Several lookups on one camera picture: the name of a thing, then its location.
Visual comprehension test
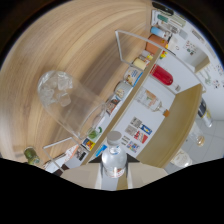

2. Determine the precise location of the clear bottle with red label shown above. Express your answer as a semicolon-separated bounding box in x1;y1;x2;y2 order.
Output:
100;130;128;179

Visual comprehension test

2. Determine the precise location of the orange patterned paper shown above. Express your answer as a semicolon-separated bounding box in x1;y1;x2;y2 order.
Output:
63;144;79;161

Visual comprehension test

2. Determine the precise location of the green mug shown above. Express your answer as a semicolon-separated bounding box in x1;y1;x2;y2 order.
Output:
87;126;104;141

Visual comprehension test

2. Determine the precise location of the white-framed wooden two-tier rack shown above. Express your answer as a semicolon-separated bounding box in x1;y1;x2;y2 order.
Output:
43;29;209;171

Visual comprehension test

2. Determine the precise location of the glass jar with cork lid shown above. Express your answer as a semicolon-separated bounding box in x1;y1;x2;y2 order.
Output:
186;121;206;148

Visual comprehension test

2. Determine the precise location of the clear bottle with orange cap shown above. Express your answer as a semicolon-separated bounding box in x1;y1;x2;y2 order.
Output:
135;88;171;118

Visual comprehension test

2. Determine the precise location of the clear glass with ice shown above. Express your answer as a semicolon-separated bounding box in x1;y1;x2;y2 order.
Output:
37;69;108;139

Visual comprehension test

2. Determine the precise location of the yellow mug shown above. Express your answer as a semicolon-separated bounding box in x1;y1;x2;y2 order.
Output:
132;57;148;71

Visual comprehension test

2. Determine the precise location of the orange basket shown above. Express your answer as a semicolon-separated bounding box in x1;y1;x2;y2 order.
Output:
147;34;169;55

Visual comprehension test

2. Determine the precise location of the white bottle with blue base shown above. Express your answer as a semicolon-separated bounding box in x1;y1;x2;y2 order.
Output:
149;26;167;39

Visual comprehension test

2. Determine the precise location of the black kettle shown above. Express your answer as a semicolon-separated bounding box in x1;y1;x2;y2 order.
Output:
151;1;174;16

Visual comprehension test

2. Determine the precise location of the blue yellow wall poster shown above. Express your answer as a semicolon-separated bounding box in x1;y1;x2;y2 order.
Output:
139;123;153;135

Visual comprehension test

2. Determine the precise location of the wooden wall shelf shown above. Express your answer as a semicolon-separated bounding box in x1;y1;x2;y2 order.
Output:
191;49;211;73

